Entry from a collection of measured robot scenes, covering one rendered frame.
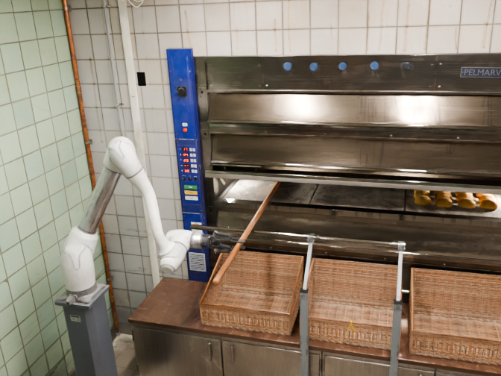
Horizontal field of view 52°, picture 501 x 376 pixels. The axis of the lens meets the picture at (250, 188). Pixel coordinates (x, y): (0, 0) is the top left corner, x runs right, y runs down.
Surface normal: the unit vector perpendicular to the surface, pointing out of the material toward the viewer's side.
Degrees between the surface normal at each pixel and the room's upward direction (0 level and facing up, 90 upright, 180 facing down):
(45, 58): 90
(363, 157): 70
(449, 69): 90
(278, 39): 90
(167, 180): 90
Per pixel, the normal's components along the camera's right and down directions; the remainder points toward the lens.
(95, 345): 0.49, 0.29
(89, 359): -0.26, 0.35
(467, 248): -0.28, 0.01
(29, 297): 0.96, 0.06
